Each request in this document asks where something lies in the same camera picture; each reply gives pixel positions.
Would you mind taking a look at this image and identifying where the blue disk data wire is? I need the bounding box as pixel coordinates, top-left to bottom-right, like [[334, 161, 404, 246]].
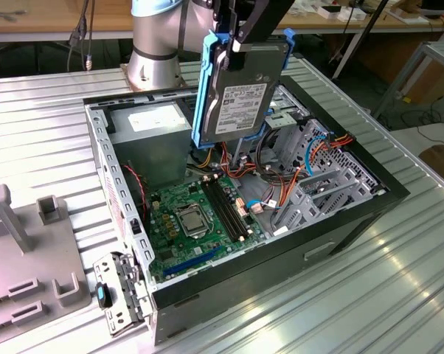
[[246, 133, 332, 213]]

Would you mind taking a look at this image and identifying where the green motherboard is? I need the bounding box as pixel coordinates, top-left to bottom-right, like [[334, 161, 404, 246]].
[[148, 176, 271, 285]]

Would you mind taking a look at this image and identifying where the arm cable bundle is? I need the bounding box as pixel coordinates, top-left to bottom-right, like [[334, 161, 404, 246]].
[[66, 0, 97, 72]]

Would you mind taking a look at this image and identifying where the grey parts rack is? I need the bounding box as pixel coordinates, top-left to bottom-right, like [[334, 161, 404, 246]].
[[0, 184, 94, 335]]

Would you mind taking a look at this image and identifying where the grey metal disk bay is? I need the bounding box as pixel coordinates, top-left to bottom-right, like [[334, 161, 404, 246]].
[[271, 119, 387, 237]]

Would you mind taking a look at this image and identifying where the black case fan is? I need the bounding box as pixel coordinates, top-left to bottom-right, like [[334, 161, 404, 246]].
[[121, 160, 152, 235]]

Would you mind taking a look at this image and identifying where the small white box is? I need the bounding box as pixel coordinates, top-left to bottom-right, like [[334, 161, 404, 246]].
[[317, 4, 367, 22]]

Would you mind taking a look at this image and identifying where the slanted black pole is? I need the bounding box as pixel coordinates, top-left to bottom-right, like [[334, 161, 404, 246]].
[[331, 0, 389, 80]]

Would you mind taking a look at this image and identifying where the black blue latch clip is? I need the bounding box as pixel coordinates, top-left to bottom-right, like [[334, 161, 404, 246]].
[[96, 282, 114, 310]]

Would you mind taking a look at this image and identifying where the hard disk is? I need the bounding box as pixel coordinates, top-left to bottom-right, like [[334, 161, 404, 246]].
[[190, 28, 296, 150]]

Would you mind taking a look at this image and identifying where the CPU socket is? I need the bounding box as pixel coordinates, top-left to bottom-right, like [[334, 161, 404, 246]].
[[173, 204, 212, 240]]

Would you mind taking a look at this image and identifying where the grey metal drive cage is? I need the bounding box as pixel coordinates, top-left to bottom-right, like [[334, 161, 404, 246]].
[[260, 83, 311, 174]]

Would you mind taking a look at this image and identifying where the grey hinged slot bracket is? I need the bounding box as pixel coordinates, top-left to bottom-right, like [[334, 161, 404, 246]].
[[92, 251, 153, 337]]

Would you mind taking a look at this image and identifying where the black RAM slot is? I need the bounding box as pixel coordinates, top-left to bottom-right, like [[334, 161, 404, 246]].
[[210, 179, 249, 240], [206, 180, 245, 242], [201, 181, 241, 243], [215, 178, 253, 240]]

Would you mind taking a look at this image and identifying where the grey power supply unit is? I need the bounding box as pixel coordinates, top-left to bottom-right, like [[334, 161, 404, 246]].
[[108, 102, 195, 191]]

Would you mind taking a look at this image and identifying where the blue expansion slot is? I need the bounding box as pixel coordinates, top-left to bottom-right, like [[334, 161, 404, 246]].
[[162, 246, 222, 278]]

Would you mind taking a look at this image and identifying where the aluminium frame table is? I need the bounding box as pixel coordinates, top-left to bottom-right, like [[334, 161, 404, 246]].
[[372, 41, 444, 121]]

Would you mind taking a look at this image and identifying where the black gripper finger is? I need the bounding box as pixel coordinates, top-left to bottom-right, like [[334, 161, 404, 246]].
[[224, 0, 296, 72], [211, 0, 240, 40]]

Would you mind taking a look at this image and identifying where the long wooden desk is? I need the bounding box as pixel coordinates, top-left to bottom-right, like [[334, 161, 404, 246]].
[[0, 0, 444, 44]]

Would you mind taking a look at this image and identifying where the black open PC case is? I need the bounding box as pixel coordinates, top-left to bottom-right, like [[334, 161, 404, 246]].
[[82, 74, 410, 347]]

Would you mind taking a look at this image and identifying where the multicoloured disk power wire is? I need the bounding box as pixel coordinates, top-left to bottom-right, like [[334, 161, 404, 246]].
[[280, 132, 355, 209]]

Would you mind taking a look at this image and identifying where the silver CPU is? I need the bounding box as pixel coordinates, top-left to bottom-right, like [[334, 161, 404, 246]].
[[181, 213, 204, 233]]

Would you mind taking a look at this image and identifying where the large brown cardboard box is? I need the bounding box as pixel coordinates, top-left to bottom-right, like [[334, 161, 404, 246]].
[[404, 66, 444, 106]]

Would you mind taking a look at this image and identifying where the multicoloured wire bundle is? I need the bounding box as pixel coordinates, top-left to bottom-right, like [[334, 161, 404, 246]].
[[187, 142, 304, 213]]

